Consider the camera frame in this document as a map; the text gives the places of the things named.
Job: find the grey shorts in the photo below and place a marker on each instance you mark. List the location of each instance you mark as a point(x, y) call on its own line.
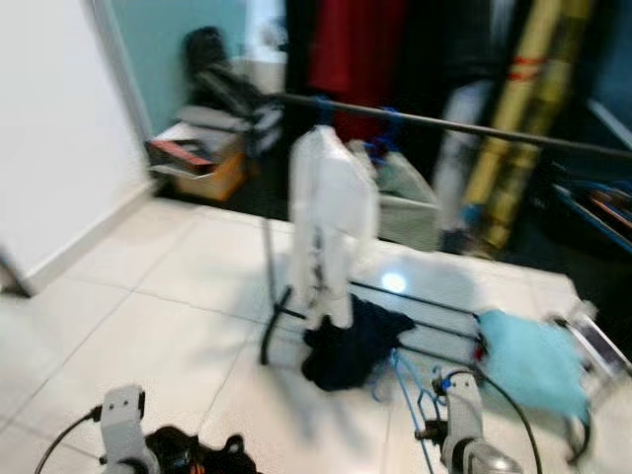
point(410, 212)

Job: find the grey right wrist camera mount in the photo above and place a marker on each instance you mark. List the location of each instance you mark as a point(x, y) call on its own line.
point(462, 420)

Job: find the black hanging garment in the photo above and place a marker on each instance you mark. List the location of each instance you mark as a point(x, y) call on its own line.
point(449, 44)

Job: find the white low cabinet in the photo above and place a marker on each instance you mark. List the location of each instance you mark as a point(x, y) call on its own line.
point(262, 74)

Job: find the white flat box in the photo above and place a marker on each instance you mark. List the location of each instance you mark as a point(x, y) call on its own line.
point(602, 346)

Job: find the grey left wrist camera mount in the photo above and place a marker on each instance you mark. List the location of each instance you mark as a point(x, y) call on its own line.
point(126, 425)

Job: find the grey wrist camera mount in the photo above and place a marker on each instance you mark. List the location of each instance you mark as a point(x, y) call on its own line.
point(126, 425)
point(462, 420)

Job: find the light blue towel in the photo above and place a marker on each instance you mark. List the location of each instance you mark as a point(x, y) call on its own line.
point(533, 365)

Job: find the yellow striped garment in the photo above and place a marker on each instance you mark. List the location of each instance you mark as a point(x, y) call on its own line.
point(538, 84)

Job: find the red hanging garment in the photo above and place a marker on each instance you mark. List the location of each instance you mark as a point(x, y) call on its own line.
point(355, 54)

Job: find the white shirt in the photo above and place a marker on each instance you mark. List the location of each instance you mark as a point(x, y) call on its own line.
point(331, 207)

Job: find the orange cardboard box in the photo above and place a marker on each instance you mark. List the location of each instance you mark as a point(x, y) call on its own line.
point(222, 178)

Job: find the navy cloth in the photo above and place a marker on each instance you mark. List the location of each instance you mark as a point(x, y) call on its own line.
point(346, 355)

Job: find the pale grey hanging shirt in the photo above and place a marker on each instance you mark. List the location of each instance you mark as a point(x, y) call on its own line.
point(462, 148)

